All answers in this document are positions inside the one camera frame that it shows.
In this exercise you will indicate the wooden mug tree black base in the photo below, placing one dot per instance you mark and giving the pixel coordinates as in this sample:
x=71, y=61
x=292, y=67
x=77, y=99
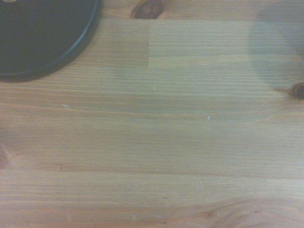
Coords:
x=35, y=35

